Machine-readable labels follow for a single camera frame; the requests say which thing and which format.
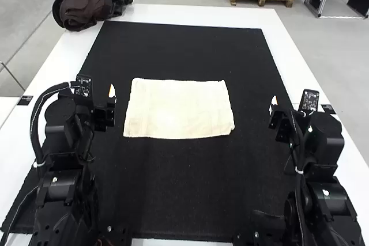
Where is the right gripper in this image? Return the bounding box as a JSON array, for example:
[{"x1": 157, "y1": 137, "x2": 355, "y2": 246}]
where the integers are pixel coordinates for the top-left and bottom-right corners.
[{"x1": 268, "y1": 95, "x2": 293, "y2": 143}]

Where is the black cable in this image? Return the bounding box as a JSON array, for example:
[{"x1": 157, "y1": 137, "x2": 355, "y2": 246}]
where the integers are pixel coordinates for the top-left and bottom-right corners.
[
  {"x1": 284, "y1": 110, "x2": 307, "y2": 176},
  {"x1": 28, "y1": 81, "x2": 73, "y2": 169}
]

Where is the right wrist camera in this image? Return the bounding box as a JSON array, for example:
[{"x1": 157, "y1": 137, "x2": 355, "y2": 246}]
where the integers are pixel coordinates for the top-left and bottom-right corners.
[{"x1": 299, "y1": 88, "x2": 320, "y2": 113}]

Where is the pale towel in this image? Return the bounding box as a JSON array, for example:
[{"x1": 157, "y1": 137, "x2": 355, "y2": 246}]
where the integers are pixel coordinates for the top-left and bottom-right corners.
[{"x1": 123, "y1": 77, "x2": 236, "y2": 140}]

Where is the black jacket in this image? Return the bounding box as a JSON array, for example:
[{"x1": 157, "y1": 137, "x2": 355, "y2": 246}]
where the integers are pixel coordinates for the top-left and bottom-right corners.
[{"x1": 51, "y1": 0, "x2": 134, "y2": 32}]

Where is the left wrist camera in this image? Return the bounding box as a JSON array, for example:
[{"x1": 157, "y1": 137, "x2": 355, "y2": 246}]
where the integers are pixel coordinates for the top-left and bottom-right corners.
[{"x1": 75, "y1": 74, "x2": 93, "y2": 99}]

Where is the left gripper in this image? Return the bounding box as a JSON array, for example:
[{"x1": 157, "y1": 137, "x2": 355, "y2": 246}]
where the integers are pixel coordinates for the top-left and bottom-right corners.
[{"x1": 93, "y1": 84, "x2": 118, "y2": 133}]

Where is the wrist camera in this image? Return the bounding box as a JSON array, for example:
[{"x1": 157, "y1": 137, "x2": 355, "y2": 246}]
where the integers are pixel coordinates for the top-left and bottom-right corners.
[
  {"x1": 75, "y1": 74, "x2": 93, "y2": 99},
  {"x1": 299, "y1": 88, "x2": 320, "y2": 113}
]

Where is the black mat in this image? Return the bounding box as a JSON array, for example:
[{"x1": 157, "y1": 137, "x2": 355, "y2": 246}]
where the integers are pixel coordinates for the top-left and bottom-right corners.
[{"x1": 0, "y1": 20, "x2": 361, "y2": 244}]

